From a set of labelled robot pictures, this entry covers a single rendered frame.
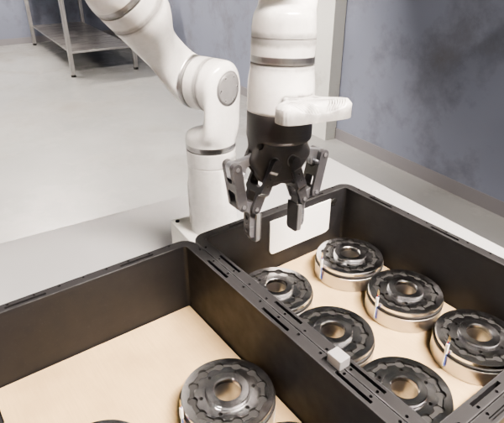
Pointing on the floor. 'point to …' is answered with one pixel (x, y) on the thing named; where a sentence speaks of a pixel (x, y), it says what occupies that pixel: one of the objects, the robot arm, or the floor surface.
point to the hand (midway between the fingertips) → (274, 222)
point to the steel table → (76, 36)
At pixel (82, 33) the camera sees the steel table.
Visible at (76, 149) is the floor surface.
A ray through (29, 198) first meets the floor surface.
